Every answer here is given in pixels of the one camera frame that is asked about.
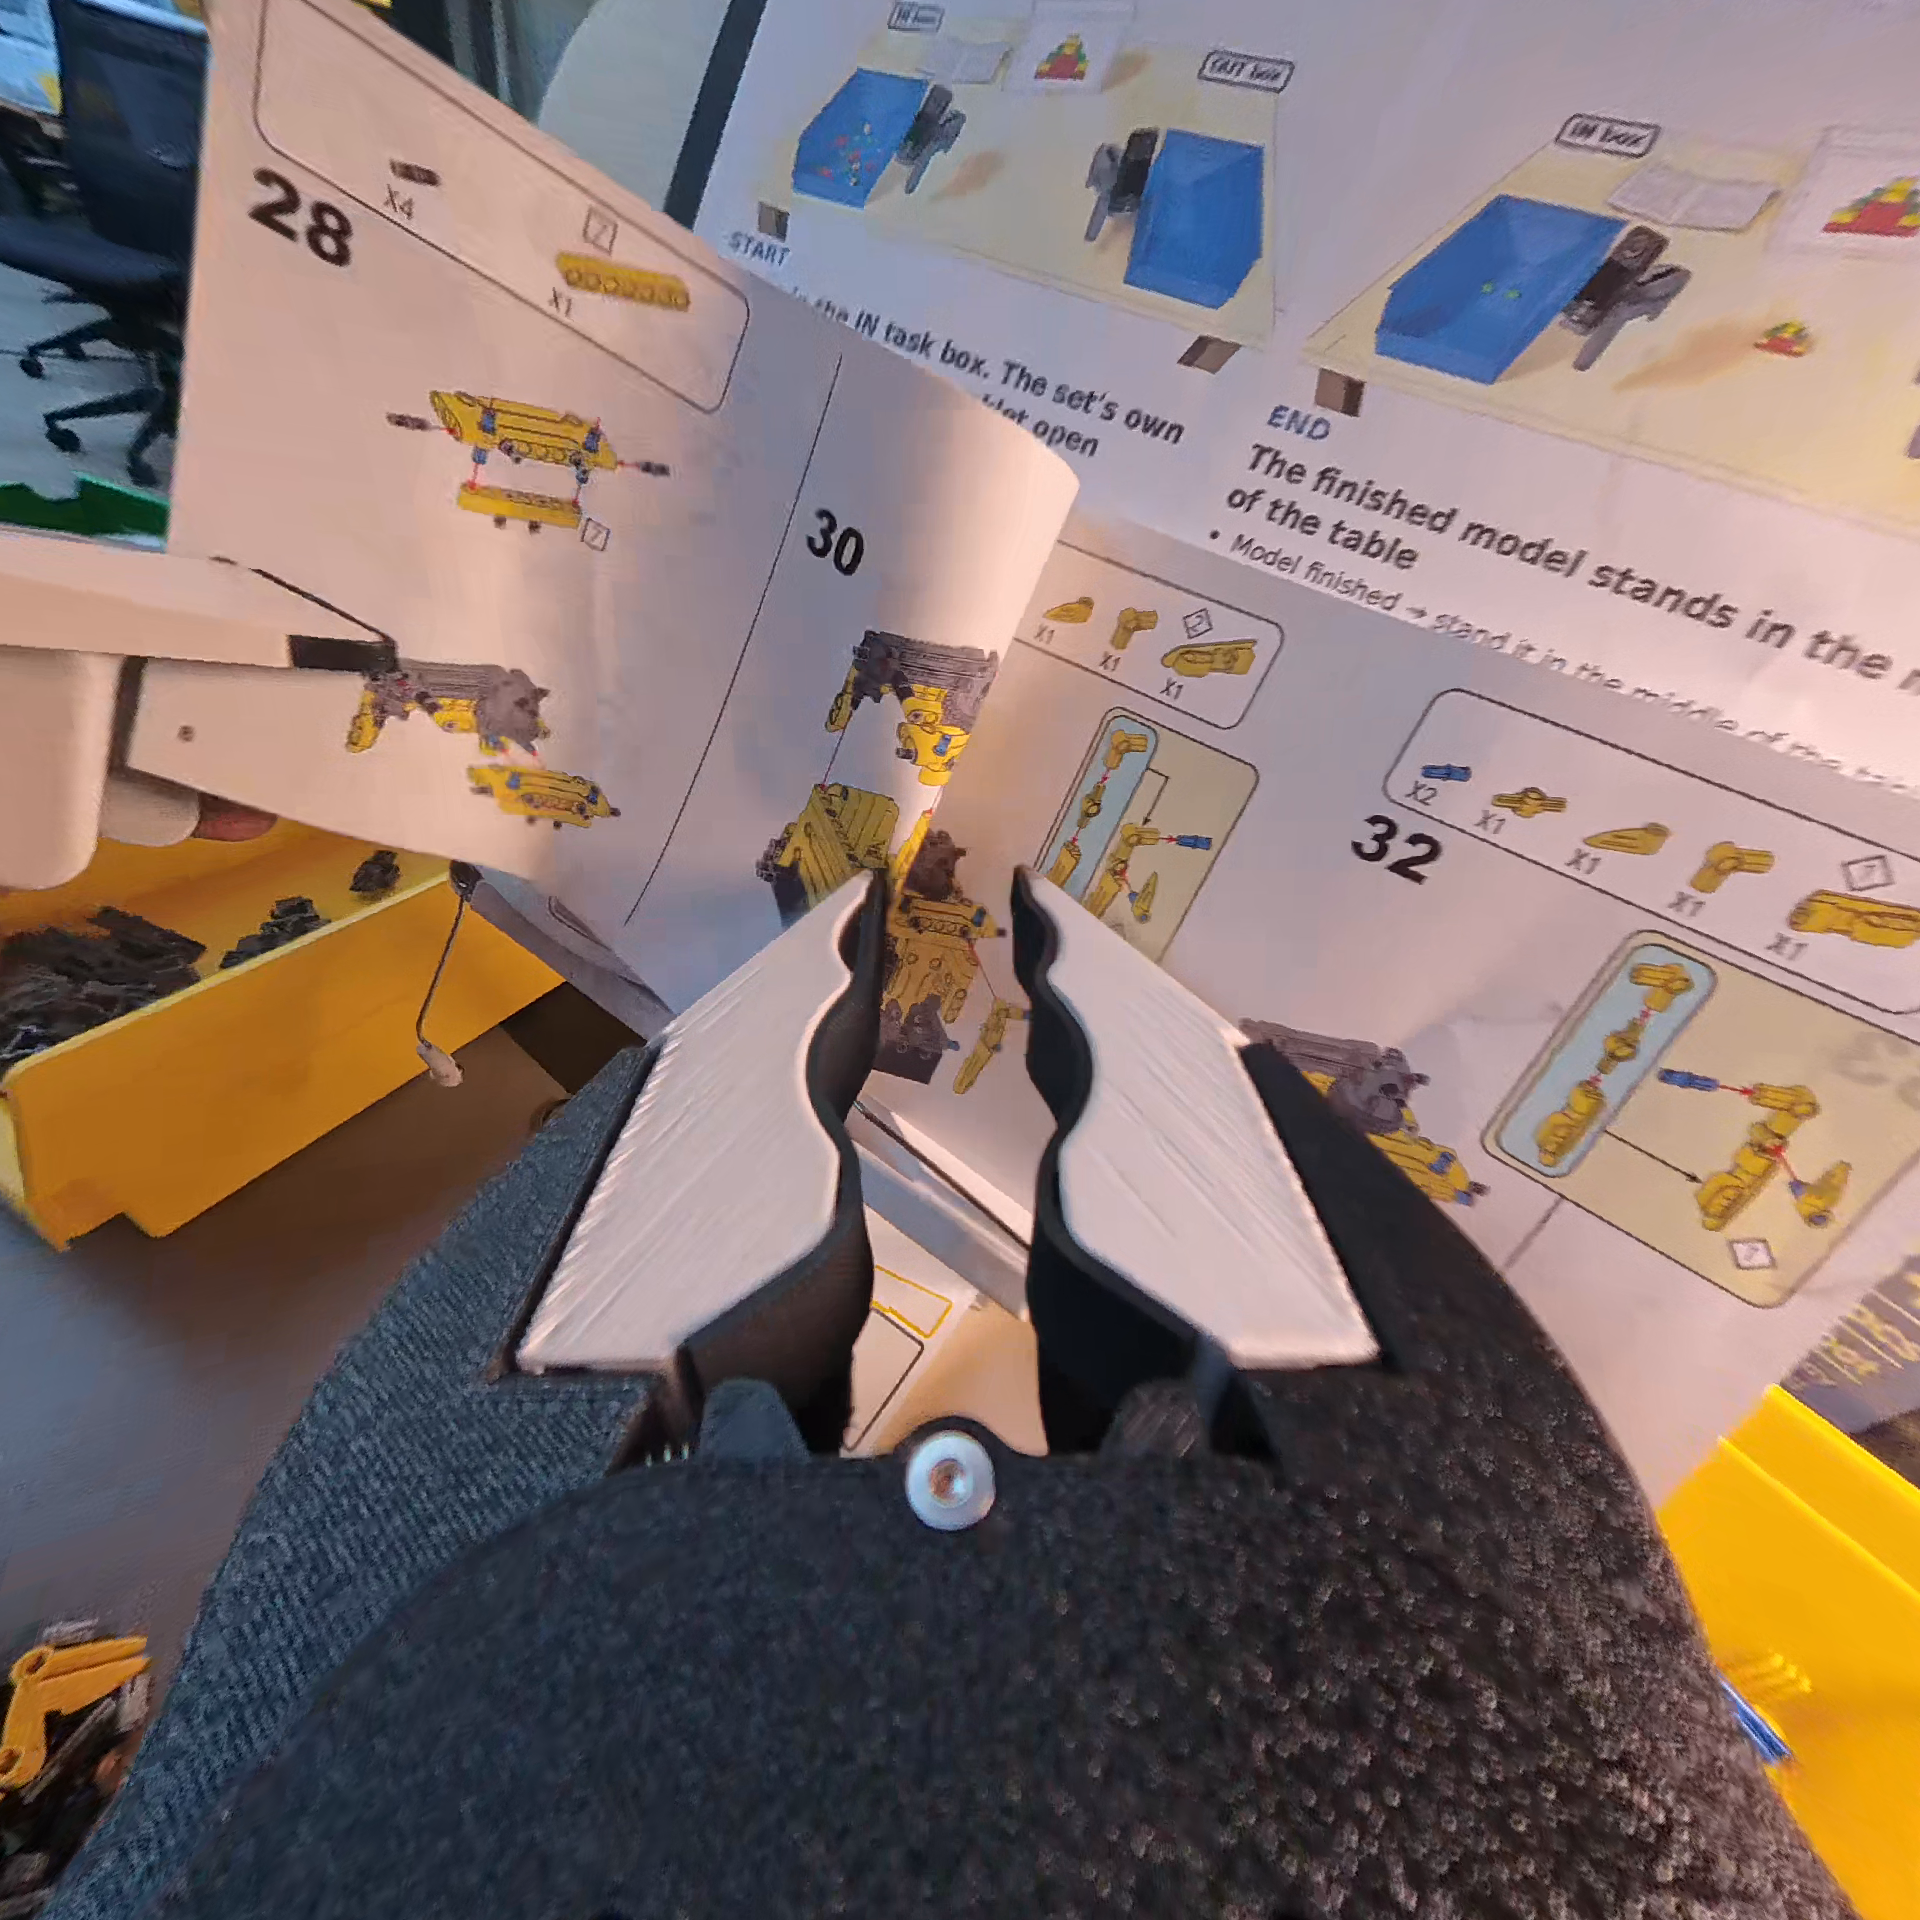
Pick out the pile of dark pieces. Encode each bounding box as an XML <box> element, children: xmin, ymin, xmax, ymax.
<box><xmin>0</xmin><ymin>844</ymin><xmax>410</xmax><ymax>1075</ymax></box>

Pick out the pile of yellow pieces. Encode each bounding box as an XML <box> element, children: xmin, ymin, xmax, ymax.
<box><xmin>1709</xmin><ymin>1648</ymin><xmax>1819</xmax><ymax>1773</ymax></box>

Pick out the pile of small building pieces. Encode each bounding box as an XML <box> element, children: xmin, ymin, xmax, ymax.
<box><xmin>0</xmin><ymin>1617</ymin><xmax>161</xmax><ymax>1911</ymax></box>

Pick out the grey desk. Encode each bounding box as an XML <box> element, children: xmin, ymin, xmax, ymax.
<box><xmin>0</xmin><ymin>1015</ymin><xmax>664</xmax><ymax>1802</ymax></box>

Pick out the yellow storage bin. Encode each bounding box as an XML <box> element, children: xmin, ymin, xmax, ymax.
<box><xmin>0</xmin><ymin>818</ymin><xmax>567</xmax><ymax>1251</ymax></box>
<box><xmin>1658</xmin><ymin>1386</ymin><xmax>1920</xmax><ymax>1920</ymax></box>

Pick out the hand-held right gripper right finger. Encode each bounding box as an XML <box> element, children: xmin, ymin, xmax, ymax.
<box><xmin>1009</xmin><ymin>868</ymin><xmax>1383</xmax><ymax>1454</ymax></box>

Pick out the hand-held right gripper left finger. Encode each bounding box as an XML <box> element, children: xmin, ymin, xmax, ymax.
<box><xmin>509</xmin><ymin>868</ymin><xmax>890</xmax><ymax>1454</ymax></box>

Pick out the black office chair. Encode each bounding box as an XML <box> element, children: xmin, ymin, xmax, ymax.
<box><xmin>0</xmin><ymin>0</ymin><xmax>209</xmax><ymax>485</ymax></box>

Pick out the printed task sheet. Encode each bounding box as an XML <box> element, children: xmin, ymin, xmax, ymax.
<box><xmin>699</xmin><ymin>0</ymin><xmax>1920</xmax><ymax>783</ymax></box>

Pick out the robot kit box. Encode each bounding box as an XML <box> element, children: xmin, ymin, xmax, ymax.
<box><xmin>1782</xmin><ymin>1258</ymin><xmax>1920</xmax><ymax>1484</ymax></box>

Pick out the instruction booklet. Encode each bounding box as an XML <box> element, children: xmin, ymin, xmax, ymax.
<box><xmin>166</xmin><ymin>0</ymin><xmax>1920</xmax><ymax>1504</ymax></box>

